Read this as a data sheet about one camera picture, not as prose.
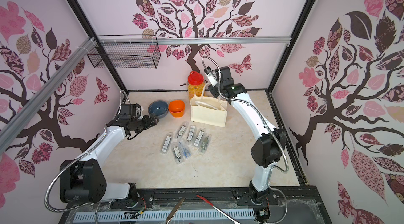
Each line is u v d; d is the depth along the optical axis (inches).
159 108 41.8
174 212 27.6
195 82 40.4
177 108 42.0
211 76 28.5
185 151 34.5
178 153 34.4
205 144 35.8
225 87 24.0
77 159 16.8
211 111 35.4
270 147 18.2
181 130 38.2
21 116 20.8
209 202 28.3
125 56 47.9
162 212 27.9
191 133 37.3
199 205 28.6
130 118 26.3
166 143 35.6
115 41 36.1
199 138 36.3
